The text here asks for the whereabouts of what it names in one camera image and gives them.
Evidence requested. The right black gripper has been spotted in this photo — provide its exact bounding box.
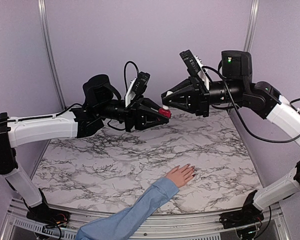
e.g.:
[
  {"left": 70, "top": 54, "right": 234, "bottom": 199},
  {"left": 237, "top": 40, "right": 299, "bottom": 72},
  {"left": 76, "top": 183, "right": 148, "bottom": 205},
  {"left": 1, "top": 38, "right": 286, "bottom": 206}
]
[{"left": 161, "top": 75, "right": 246, "bottom": 118}]

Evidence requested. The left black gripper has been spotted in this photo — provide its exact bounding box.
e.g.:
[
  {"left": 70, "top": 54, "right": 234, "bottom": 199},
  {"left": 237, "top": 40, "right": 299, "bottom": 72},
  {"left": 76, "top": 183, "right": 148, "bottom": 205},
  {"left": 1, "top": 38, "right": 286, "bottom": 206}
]
[{"left": 95, "top": 94, "right": 171, "bottom": 132}]

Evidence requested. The red nail polish bottle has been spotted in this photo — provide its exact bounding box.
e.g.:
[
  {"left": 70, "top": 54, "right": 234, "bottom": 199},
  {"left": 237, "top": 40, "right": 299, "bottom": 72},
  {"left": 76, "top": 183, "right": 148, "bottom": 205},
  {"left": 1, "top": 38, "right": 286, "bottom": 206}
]
[{"left": 158, "top": 107, "right": 172, "bottom": 119}]

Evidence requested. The blue sleeved forearm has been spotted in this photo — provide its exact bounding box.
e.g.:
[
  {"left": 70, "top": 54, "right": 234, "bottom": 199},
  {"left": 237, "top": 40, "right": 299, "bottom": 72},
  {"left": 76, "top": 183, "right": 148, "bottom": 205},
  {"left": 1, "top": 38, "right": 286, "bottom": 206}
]
[{"left": 75, "top": 177, "right": 179, "bottom": 240}]

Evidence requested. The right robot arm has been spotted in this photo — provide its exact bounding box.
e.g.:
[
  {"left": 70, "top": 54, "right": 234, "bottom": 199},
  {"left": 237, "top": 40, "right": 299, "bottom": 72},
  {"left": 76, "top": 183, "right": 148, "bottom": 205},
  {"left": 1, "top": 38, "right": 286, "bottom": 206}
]
[{"left": 161, "top": 50, "right": 300, "bottom": 224}]

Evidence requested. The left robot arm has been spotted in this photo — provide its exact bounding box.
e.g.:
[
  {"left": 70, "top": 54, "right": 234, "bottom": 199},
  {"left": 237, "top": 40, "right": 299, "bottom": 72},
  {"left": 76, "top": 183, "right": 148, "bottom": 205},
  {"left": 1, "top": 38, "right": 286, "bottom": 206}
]
[{"left": 0, "top": 72, "right": 171, "bottom": 223}]

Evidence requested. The mannequin hand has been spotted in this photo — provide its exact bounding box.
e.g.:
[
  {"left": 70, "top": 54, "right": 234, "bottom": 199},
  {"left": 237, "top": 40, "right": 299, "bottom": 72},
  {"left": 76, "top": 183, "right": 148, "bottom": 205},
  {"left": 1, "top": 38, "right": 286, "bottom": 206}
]
[{"left": 165, "top": 164, "right": 196, "bottom": 188}]

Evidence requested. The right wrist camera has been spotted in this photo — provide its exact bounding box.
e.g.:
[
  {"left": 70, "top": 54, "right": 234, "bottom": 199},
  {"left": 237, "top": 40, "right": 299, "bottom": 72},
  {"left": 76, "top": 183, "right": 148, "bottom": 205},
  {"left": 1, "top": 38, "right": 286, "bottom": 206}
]
[{"left": 179, "top": 49, "right": 212, "bottom": 90}]

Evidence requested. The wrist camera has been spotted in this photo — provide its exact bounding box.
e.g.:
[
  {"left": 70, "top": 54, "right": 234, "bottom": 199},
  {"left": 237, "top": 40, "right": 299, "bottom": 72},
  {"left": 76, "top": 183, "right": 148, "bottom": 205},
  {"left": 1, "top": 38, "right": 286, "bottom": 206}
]
[
  {"left": 179, "top": 49, "right": 212, "bottom": 90},
  {"left": 124, "top": 71, "right": 151, "bottom": 108}
]

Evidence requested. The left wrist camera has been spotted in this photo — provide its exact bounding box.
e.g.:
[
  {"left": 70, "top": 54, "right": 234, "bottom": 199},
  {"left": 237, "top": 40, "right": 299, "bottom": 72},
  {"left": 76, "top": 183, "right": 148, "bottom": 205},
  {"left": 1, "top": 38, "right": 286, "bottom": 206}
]
[{"left": 124, "top": 71, "right": 151, "bottom": 108}]

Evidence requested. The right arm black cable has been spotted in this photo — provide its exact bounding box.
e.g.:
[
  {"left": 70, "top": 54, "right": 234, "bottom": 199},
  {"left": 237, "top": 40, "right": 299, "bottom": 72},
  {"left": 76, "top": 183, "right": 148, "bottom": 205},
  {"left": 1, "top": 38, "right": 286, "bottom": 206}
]
[{"left": 202, "top": 65, "right": 300, "bottom": 144}]

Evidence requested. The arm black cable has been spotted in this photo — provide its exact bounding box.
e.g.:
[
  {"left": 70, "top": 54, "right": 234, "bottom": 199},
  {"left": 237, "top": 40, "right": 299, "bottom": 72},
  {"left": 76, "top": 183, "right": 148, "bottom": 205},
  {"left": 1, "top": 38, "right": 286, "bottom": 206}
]
[
  {"left": 123, "top": 61, "right": 141, "bottom": 93},
  {"left": 202, "top": 65, "right": 300, "bottom": 144}
]

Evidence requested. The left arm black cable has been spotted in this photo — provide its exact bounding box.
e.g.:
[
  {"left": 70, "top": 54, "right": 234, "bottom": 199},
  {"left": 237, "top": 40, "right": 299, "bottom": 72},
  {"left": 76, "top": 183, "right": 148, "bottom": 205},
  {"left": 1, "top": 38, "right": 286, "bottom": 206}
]
[{"left": 123, "top": 61, "right": 141, "bottom": 93}]

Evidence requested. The right aluminium frame post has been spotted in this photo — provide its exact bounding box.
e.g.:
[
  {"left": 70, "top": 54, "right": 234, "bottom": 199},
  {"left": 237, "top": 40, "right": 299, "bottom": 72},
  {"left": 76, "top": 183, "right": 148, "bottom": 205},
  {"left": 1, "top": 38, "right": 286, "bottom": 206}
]
[{"left": 243, "top": 0, "right": 260, "bottom": 52}]

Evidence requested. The aluminium frame post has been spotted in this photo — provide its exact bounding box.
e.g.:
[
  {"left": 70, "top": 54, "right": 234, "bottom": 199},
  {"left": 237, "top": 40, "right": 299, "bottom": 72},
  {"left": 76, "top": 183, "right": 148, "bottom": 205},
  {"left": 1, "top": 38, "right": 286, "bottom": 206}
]
[
  {"left": 243, "top": 0, "right": 260, "bottom": 52},
  {"left": 37, "top": 0, "right": 66, "bottom": 110}
]

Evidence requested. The left aluminium frame post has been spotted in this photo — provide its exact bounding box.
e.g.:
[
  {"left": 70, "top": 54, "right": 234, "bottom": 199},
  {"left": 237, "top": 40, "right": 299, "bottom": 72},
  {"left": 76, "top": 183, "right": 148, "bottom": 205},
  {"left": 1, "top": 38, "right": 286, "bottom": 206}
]
[{"left": 37, "top": 0, "right": 66, "bottom": 110}]

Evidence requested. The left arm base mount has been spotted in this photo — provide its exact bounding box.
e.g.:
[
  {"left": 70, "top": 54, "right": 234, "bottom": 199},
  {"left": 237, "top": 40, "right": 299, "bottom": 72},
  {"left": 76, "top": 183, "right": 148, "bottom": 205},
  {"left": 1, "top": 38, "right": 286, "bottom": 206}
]
[{"left": 26, "top": 209, "right": 70, "bottom": 227}]

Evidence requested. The front aluminium rail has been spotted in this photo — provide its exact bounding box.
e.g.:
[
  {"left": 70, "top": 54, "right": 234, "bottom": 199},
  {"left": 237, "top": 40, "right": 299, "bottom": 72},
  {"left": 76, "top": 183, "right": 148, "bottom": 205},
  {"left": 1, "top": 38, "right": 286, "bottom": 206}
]
[{"left": 0, "top": 198, "right": 291, "bottom": 240}]

